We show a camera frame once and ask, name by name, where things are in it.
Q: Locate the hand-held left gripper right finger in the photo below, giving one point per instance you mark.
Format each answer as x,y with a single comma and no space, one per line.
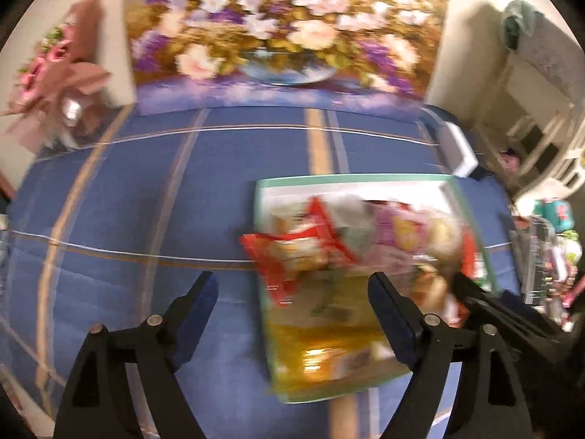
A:
395,324

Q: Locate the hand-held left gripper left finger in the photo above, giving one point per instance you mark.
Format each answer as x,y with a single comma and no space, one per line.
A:
196,320

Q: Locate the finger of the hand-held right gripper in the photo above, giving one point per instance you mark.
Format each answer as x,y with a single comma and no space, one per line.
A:
480,297

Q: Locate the yellow snack packet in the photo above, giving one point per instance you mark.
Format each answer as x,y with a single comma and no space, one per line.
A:
320,352

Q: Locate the red twisted-end snack packet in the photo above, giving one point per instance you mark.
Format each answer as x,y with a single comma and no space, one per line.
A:
283,256

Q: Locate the teal rimmed white box tray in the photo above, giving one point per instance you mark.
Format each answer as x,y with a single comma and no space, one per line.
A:
292,194

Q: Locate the clear organizer with trinkets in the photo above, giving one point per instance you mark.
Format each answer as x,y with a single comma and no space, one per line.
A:
548,247

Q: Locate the blue plaid cloth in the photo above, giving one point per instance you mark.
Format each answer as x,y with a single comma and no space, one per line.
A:
137,192

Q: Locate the white device box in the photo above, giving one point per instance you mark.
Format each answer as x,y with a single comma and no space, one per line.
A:
457,146

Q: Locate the white shelf unit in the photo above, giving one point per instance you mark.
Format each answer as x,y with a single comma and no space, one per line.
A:
566,155

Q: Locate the white lace cloth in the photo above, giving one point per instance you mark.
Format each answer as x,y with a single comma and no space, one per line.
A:
548,55

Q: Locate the pink container with flowers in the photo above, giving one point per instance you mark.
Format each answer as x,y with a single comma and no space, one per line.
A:
68,82

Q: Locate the teal cloth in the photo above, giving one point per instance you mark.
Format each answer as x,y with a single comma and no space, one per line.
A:
518,23

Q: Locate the floral painting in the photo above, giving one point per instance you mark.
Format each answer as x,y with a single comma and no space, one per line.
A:
283,32

